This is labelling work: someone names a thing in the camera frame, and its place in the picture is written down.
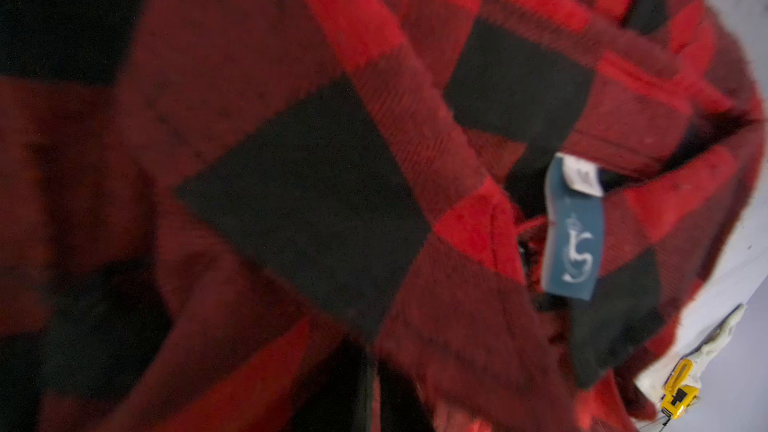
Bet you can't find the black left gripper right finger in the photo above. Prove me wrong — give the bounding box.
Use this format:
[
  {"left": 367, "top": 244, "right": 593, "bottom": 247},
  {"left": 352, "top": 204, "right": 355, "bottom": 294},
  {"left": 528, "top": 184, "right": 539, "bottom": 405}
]
[{"left": 379, "top": 364, "right": 434, "bottom": 432}]

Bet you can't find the red black plaid shirt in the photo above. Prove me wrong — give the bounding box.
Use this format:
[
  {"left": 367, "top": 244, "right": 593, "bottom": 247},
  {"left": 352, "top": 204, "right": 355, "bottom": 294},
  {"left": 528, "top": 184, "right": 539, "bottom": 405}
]
[{"left": 1, "top": 0, "right": 767, "bottom": 431}]

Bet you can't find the yellow tape measure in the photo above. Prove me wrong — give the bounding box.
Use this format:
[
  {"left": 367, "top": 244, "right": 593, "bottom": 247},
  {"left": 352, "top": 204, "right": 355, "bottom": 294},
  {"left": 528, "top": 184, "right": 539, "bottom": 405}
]
[{"left": 660, "top": 358, "right": 700, "bottom": 422}]

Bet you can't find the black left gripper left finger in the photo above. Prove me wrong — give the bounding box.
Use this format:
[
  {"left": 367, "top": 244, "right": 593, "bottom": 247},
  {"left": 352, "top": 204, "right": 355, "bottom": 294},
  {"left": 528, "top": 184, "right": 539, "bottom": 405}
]
[{"left": 287, "top": 341, "right": 375, "bottom": 432}]

